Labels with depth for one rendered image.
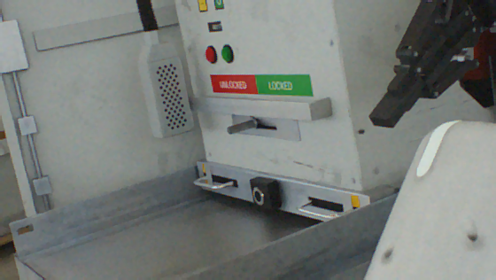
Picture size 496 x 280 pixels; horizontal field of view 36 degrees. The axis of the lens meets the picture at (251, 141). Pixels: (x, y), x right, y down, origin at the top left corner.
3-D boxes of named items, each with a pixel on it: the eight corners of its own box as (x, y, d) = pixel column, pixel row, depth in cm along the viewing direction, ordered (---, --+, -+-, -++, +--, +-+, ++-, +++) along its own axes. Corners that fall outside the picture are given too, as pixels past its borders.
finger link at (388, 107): (422, 81, 88) (420, 75, 87) (391, 123, 85) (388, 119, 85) (402, 79, 90) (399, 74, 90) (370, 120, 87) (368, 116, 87)
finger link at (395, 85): (422, 66, 88) (412, 46, 87) (399, 96, 86) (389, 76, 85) (412, 66, 90) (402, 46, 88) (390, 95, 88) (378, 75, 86)
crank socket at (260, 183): (269, 212, 131) (264, 183, 130) (251, 206, 136) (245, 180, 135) (282, 206, 132) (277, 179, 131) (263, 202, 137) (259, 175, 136)
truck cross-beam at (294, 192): (375, 235, 112) (368, 196, 111) (201, 189, 158) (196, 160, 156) (399, 224, 114) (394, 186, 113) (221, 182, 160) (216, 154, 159)
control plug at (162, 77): (162, 139, 143) (143, 46, 139) (151, 137, 147) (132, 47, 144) (198, 128, 147) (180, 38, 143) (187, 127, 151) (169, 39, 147)
